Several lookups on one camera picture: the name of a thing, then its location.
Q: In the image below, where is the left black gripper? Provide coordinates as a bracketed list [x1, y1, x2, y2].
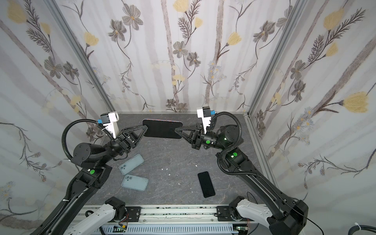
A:
[96, 124, 144, 166]

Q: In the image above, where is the black phone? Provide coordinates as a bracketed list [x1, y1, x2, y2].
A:
[142, 119, 183, 139]
[198, 171, 215, 198]

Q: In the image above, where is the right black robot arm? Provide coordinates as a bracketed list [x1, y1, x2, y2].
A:
[175, 124, 308, 235]

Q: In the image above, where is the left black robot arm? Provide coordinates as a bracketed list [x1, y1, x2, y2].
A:
[33, 119, 148, 235]

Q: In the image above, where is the upper translucent green case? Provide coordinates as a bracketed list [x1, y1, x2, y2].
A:
[119, 154, 145, 175]

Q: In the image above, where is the translucent green case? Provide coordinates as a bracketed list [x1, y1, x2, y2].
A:
[119, 154, 145, 175]
[121, 174, 149, 192]

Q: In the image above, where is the lower translucent green case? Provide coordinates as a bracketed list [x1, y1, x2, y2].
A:
[121, 174, 149, 192]

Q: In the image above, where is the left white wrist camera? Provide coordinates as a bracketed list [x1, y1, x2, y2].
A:
[98, 112, 119, 139]

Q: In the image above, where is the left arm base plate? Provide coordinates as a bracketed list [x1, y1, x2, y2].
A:
[119, 207, 141, 223]

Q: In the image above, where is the aluminium mounting rail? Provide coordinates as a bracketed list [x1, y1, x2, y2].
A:
[55, 204, 299, 226]

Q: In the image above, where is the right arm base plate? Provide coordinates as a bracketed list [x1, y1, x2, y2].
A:
[215, 206, 244, 222]

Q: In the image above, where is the white perforated cable duct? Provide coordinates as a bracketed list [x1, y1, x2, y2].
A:
[102, 224, 239, 235]

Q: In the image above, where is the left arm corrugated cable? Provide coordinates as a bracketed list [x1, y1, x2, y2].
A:
[36, 118, 114, 235]

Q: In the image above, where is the black hose bottom corner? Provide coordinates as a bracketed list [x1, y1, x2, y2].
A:
[348, 223, 376, 235]

